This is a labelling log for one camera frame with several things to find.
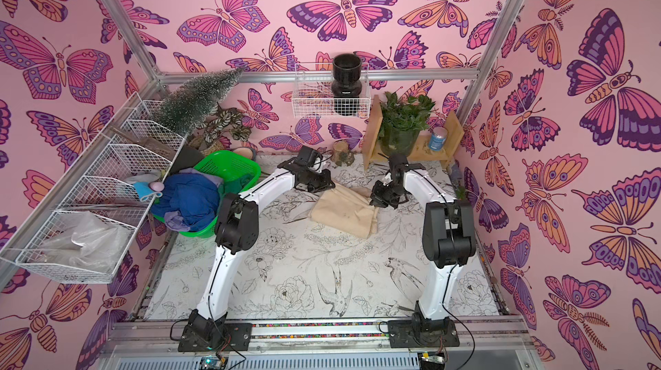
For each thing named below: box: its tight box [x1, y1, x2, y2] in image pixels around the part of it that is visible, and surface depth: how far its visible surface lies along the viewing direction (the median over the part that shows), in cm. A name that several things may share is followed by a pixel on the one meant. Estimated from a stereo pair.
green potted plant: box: [377, 91, 436, 157], surface depth 102 cm
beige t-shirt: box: [308, 183, 378, 240], surface depth 97 cm
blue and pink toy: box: [133, 180, 165, 203], surface depth 69 cm
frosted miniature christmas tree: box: [154, 67, 244, 136], surface depth 76 cm
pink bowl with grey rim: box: [231, 146, 258, 162], surface depth 123 cm
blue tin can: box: [428, 126, 449, 152], surface depth 111 cm
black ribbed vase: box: [330, 53, 363, 117], surface depth 83 cm
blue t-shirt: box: [150, 172, 220, 232], surface depth 92 cm
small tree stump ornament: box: [332, 139, 355, 167], surface depth 119 cm
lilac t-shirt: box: [164, 167, 224, 232], surface depth 89 cm
